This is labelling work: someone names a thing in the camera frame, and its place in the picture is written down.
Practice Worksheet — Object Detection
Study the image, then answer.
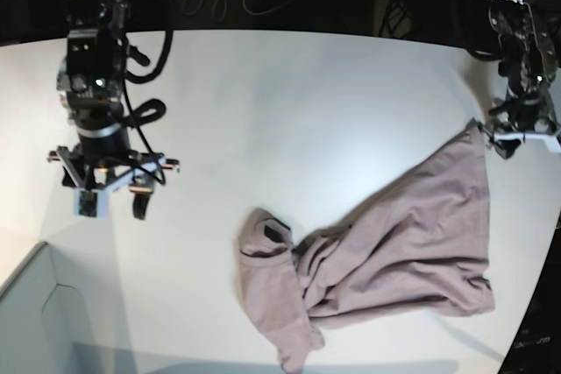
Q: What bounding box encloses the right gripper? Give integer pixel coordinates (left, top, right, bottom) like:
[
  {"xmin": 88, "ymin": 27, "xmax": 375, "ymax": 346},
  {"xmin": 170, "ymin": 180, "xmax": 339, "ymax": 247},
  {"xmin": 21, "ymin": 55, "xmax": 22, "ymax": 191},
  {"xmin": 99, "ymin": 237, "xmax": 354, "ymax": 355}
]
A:
[{"xmin": 46, "ymin": 146, "xmax": 181, "ymax": 220}]

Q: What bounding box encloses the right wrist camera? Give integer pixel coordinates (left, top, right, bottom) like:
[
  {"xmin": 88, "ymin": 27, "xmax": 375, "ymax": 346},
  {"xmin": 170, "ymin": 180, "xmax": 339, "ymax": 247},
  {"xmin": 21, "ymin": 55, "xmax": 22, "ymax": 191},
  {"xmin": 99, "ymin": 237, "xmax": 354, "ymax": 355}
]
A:
[{"xmin": 74, "ymin": 188, "xmax": 110, "ymax": 219}]

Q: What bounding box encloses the mauve pink t-shirt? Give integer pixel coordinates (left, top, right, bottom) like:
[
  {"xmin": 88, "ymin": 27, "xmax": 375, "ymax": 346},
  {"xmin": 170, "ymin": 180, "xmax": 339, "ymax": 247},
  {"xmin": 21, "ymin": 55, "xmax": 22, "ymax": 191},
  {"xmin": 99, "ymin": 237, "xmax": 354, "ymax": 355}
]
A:
[{"xmin": 238, "ymin": 124, "xmax": 494, "ymax": 373}]

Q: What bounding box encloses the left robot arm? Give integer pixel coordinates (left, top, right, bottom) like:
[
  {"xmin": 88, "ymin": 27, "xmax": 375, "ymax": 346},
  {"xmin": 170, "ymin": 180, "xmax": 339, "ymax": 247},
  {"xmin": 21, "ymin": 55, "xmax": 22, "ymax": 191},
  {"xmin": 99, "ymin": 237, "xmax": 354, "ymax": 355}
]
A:
[{"xmin": 466, "ymin": 0, "xmax": 560, "ymax": 159}]

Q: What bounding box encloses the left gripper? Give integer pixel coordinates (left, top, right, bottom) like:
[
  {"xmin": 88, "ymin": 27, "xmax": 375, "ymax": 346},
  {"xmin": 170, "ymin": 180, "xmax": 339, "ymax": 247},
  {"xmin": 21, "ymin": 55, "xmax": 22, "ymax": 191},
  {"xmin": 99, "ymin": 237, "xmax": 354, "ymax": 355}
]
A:
[{"xmin": 478, "ymin": 96, "xmax": 560, "ymax": 159}]

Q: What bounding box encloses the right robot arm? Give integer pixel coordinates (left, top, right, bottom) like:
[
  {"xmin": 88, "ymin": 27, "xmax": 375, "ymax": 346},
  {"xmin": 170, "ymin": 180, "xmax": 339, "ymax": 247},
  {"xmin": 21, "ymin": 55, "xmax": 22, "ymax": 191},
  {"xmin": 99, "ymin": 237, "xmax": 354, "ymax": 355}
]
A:
[{"xmin": 47, "ymin": 0, "xmax": 180, "ymax": 220}]

